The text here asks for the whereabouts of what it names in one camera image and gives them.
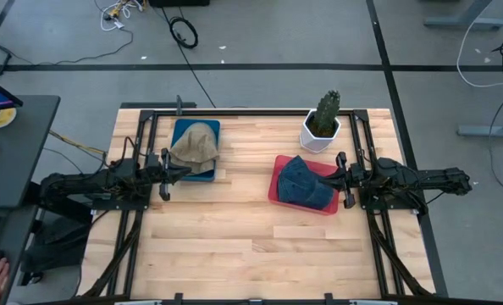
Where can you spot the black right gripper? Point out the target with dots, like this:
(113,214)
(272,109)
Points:
(361,178)

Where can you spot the black table clamp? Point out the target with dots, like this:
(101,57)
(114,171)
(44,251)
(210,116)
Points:
(328,298)
(178,298)

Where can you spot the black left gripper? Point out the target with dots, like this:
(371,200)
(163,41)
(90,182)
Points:
(154,171)

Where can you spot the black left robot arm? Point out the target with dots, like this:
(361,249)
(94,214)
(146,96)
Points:
(90,184)

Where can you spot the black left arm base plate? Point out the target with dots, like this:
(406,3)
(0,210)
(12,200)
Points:
(107,205)

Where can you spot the red plastic tray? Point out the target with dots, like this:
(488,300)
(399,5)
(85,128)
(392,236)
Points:
(321,167)

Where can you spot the black bag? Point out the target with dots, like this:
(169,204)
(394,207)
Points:
(56,250)

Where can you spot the black desk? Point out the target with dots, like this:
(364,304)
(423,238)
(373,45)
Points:
(18,161)

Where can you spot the black aluminium rail frame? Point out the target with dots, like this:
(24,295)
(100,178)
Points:
(251,112)

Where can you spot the black box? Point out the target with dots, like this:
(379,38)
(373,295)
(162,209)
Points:
(177,2)

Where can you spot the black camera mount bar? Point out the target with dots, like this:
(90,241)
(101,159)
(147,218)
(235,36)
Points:
(150,105)

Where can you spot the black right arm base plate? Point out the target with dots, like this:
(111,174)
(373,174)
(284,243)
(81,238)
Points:
(363,202)

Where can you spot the blue plastic tray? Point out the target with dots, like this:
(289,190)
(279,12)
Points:
(179,125)

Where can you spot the white plant pot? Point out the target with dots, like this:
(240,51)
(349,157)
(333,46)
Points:
(315,142)

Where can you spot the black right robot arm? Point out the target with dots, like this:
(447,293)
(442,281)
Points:
(421,180)

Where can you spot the grey desk foot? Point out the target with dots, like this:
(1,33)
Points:
(488,130)

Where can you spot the desk with grey leg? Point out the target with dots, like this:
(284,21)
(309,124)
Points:
(463,21)

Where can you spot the blue denim baseball cap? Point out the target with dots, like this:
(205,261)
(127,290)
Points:
(300,182)

